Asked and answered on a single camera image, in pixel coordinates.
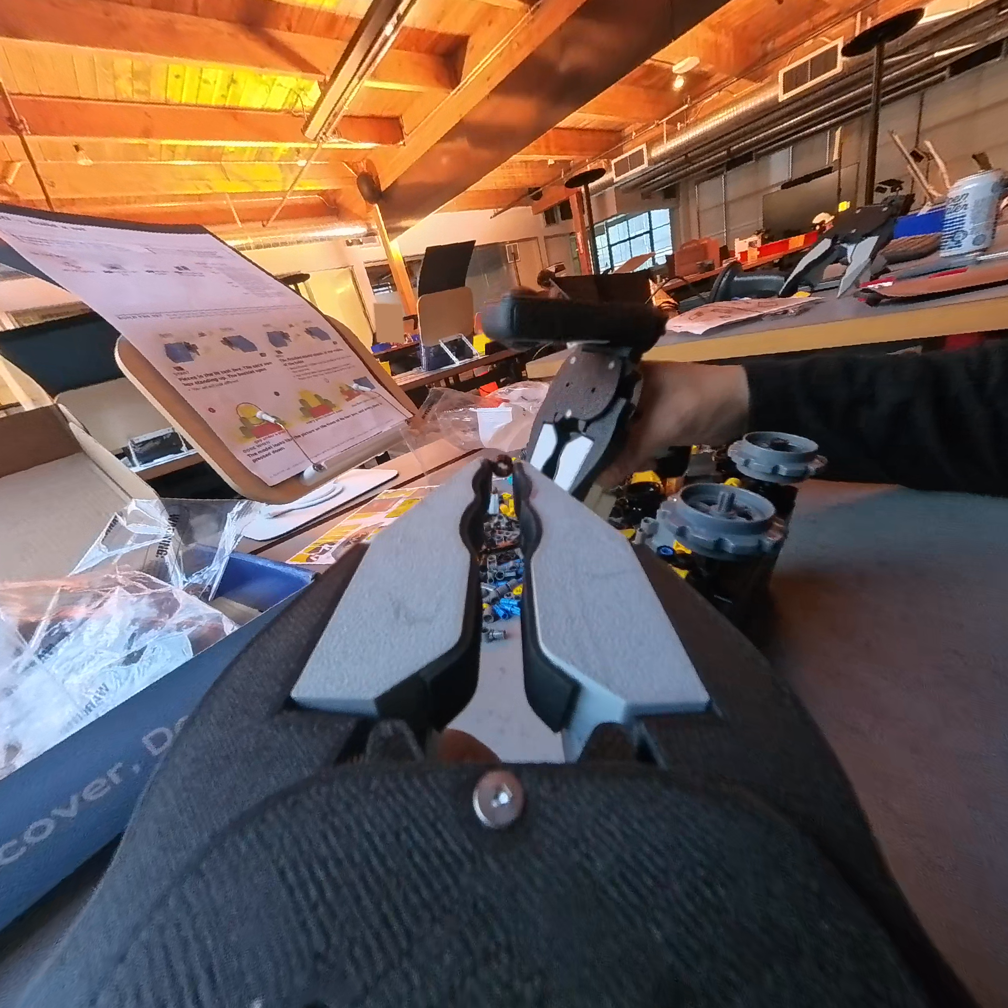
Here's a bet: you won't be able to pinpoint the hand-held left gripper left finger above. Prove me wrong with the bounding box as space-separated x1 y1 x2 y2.
290 455 496 733

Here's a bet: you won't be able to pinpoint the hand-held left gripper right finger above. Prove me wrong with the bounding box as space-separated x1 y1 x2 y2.
510 458 711 763

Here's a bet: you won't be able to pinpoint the pile of small building pieces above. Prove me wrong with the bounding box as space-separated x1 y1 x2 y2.
472 465 694 644

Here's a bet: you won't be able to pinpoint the person's right forearm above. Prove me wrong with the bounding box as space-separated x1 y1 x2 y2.
740 340 1008 499

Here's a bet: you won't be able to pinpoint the grey desk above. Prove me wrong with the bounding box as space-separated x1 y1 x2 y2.
236 441 1008 1008

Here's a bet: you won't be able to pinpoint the person's right hand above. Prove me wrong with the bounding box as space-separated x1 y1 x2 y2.
597 359 751 491

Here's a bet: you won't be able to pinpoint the small clear plastic bag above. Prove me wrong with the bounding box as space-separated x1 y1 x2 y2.
405 381 552 463

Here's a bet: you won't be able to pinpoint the open instruction booklet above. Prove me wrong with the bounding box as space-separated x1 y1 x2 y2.
287 486 444 565

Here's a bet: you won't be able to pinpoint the short black floor lamp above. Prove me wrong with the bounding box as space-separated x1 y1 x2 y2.
562 166 608 277

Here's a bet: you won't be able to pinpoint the black toy vehicle model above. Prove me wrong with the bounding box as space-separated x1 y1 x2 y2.
630 429 830 641

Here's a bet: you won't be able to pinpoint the black and wooden chair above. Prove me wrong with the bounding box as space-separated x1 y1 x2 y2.
416 239 479 349

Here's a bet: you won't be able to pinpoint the folded paper leaflet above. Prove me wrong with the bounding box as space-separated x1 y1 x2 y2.
668 296 822 337

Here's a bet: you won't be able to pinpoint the wooden book stand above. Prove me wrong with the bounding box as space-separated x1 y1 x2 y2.
114 311 419 543

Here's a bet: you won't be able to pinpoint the dark monitor screen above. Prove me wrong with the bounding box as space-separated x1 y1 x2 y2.
761 169 841 239

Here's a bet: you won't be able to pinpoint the black and grey tool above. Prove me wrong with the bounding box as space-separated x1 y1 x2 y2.
778 195 916 299

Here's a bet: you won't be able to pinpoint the grey table with wooden edge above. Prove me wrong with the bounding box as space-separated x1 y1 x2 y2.
526 258 1008 381

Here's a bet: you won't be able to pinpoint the clear plastic bags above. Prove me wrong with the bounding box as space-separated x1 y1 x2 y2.
0 495 255 782

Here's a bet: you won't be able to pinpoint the long ceiling light fixture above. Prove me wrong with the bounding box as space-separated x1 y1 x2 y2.
302 0 420 143

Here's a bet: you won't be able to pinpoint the large instruction manual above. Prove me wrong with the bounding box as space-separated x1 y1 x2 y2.
0 203 416 487

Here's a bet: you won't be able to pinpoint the dark blue cardboard box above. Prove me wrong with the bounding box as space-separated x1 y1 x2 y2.
0 397 333 932

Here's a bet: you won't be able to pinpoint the tall black floor lamp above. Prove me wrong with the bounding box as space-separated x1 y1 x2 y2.
841 8 926 207

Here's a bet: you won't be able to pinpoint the white and blue drink can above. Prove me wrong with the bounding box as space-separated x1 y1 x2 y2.
939 169 1006 258

